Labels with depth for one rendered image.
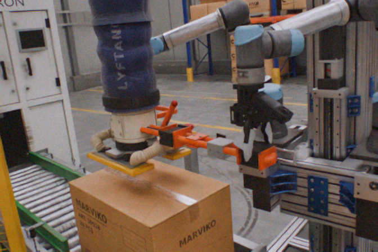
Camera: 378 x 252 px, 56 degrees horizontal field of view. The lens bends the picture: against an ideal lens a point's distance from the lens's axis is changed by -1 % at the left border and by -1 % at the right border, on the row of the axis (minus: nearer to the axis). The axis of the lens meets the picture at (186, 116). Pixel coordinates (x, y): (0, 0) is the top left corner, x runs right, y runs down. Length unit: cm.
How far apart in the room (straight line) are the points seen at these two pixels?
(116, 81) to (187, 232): 60
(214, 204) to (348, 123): 70
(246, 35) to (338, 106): 78
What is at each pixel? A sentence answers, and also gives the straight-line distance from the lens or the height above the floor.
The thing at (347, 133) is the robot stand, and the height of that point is 105.
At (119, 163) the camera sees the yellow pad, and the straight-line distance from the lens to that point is 138.
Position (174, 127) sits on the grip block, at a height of 122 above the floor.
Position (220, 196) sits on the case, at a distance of 143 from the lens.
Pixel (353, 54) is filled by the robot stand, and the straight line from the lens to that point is 168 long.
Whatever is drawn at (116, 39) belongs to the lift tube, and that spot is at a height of 155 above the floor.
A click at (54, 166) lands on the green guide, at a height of 62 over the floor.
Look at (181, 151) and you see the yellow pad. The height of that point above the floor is 109.
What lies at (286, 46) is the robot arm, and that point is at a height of 149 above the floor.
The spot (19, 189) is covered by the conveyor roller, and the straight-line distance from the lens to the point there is 293.
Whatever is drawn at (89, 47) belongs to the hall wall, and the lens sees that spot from 1172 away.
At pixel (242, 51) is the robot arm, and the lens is 96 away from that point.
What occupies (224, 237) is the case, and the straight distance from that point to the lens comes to 153.
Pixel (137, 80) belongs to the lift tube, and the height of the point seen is 139.
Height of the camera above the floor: 157
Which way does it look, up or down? 14 degrees down
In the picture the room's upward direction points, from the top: 5 degrees counter-clockwise
